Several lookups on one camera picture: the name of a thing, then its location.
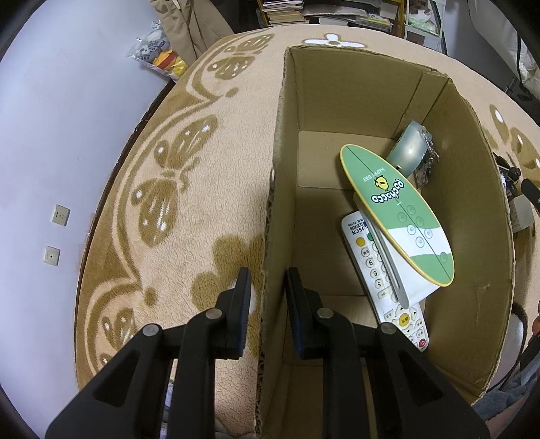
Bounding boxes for beige trench coat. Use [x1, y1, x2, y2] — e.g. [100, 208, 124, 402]
[149, 0, 234, 66]

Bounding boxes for wall outlet lower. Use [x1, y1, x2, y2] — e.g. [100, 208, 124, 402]
[43, 246, 60, 266]

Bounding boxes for white metal cart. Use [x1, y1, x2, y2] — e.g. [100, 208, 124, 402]
[404, 0, 448, 54]

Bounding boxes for white square charger adapter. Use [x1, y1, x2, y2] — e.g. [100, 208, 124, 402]
[509, 195, 535, 233]

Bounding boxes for stack of books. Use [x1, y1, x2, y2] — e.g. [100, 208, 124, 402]
[257, 1, 394, 33]

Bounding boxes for beige patterned round rug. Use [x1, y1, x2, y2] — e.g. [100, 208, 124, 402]
[72, 23, 540, 439]

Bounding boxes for white remote control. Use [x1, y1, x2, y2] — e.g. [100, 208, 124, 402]
[342, 211, 429, 352]

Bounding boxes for wall outlet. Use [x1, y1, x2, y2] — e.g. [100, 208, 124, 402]
[51, 204, 71, 227]
[43, 246, 60, 266]

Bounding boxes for silver round alarm clock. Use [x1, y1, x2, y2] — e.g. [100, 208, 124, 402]
[385, 121, 439, 188]

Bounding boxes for plush toy bag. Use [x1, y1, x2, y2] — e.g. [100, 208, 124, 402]
[126, 22, 188, 82]

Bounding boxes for brown cardboard box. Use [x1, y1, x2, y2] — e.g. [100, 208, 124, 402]
[256, 46, 514, 438]

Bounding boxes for wall outlet upper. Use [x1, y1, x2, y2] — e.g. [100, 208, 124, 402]
[51, 204, 71, 227]

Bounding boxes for bunch of keys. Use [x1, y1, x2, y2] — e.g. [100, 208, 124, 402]
[493, 154, 521, 199]

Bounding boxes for cream duvet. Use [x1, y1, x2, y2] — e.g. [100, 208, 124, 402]
[468, 0, 539, 98]

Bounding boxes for green Pochacco oval board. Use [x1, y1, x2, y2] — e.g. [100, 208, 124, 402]
[340, 145, 455, 287]

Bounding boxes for white wall phone handset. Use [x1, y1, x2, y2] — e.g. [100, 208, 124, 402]
[353, 194, 439, 308]

